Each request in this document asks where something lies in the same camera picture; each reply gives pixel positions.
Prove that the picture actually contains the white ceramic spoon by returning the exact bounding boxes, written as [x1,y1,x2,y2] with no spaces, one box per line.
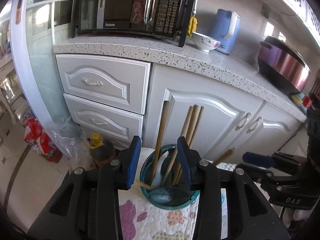
[151,151,172,190]

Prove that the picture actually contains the red plastic bag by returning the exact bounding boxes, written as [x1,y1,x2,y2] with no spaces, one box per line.
[24,118,62,164]

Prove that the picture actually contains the light wooden chopstick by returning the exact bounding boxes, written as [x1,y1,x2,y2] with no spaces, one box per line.
[162,105,194,184]

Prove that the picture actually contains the reddish brown chopstick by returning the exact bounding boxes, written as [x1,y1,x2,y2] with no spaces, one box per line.
[151,101,169,181]

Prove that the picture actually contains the silver cabinet door handle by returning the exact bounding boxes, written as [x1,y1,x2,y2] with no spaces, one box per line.
[246,116,262,134]

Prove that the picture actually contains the floral ceramic bowl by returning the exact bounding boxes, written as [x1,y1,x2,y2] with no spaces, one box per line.
[191,31,220,53]

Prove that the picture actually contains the short light chopstick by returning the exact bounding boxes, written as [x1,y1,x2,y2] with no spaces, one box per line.
[135,179,152,190]

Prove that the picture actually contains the purple rice cooker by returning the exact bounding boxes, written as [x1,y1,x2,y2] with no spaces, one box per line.
[258,36,310,95]

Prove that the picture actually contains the upper white drawer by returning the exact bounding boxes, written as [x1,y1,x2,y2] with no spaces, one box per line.
[56,54,151,115]

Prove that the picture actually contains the black cable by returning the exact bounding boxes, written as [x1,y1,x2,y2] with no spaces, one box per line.
[276,119,308,152]

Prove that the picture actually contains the white glass sliding door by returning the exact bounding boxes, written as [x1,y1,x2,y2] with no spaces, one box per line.
[10,0,73,128]

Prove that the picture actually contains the black microwave oven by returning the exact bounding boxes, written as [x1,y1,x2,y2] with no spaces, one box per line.
[71,0,194,47]

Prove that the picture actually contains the floral white utensil cup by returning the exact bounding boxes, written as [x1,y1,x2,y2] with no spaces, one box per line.
[139,144,200,210]

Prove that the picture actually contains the speckled stone countertop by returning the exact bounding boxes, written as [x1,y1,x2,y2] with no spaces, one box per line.
[53,36,306,122]

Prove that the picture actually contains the lower white drawer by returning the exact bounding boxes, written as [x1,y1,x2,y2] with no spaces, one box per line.
[63,93,143,150]

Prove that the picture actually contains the white cabinet door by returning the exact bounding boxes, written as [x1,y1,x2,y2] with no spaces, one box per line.
[225,103,302,164]
[143,64,263,160]

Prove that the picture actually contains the patterned quilted table cloth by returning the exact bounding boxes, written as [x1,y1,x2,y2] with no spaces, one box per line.
[117,147,261,240]

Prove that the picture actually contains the blue electric kettle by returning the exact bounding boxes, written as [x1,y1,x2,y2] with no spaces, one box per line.
[209,9,240,55]

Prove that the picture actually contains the tan wooden chopstick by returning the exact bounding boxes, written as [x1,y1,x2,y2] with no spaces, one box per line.
[175,106,204,185]

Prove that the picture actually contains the yellow capped oil bottle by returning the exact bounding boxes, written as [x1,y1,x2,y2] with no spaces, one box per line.
[87,133,117,167]

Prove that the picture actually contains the clear plastic bag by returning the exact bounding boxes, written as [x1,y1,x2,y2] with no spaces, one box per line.
[44,116,94,171]

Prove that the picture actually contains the brown wooden chopstick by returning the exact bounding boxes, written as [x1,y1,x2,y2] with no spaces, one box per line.
[172,105,199,185]

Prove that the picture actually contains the white drawer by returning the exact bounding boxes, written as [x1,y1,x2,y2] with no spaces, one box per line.
[63,93,143,150]
[56,54,151,115]

